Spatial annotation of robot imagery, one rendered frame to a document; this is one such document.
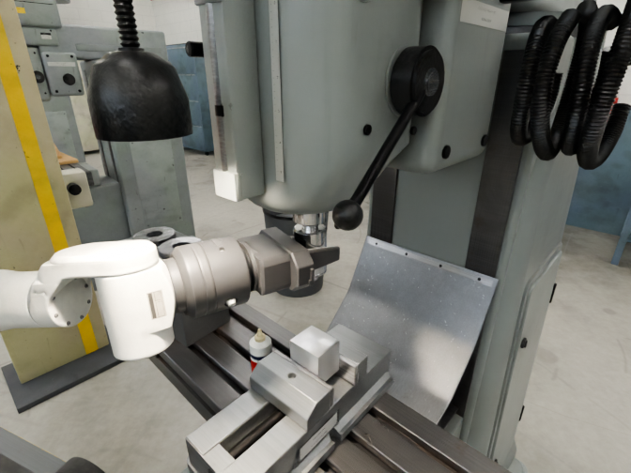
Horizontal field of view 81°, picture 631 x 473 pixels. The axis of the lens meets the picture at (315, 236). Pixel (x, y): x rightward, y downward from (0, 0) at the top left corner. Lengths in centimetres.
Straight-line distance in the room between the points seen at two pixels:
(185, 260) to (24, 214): 174
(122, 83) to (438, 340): 73
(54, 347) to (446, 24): 230
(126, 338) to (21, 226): 174
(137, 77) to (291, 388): 45
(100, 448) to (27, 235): 101
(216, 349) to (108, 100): 62
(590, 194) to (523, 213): 391
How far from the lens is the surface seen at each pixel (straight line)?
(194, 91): 778
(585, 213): 473
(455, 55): 51
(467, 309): 83
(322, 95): 37
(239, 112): 39
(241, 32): 39
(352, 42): 38
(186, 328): 83
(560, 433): 216
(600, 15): 58
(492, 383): 98
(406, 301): 87
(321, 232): 50
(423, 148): 50
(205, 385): 77
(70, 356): 249
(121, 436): 204
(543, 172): 78
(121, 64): 31
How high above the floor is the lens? 146
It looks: 23 degrees down
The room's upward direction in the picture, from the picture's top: straight up
